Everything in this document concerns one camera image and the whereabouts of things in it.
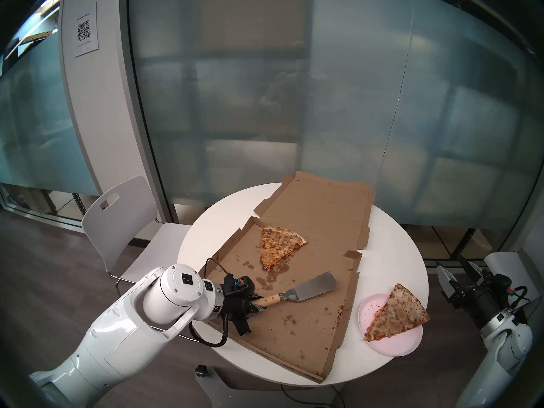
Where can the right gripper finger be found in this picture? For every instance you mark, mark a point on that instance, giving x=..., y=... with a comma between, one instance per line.
x=450, y=286
x=478, y=272

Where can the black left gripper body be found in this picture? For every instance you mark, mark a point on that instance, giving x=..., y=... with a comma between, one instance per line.
x=233, y=298

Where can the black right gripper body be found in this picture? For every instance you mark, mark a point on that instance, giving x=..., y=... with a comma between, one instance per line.
x=484, y=303

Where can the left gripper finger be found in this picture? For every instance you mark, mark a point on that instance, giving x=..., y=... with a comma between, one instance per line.
x=246, y=324
x=256, y=298

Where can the large cheese pizza slice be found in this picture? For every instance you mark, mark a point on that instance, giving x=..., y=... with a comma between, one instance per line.
x=395, y=315

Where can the small browned pizza slice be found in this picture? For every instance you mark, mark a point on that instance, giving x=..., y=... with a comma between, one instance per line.
x=278, y=243

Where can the pink round plate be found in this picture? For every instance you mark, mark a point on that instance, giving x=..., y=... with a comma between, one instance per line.
x=395, y=347

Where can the open cardboard pizza box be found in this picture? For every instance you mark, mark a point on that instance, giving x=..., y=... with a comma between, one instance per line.
x=331, y=207

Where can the white plastic chair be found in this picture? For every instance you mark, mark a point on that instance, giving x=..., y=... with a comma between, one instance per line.
x=505, y=269
x=119, y=216

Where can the black metal shelf upright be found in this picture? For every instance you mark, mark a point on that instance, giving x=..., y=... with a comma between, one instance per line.
x=79, y=203
x=463, y=242

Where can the black star knob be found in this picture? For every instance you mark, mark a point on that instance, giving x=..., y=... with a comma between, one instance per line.
x=201, y=371

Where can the paper sign with QR code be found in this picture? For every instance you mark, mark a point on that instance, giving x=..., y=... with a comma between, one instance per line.
x=85, y=29

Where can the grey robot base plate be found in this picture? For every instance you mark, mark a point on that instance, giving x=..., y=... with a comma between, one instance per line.
x=238, y=396

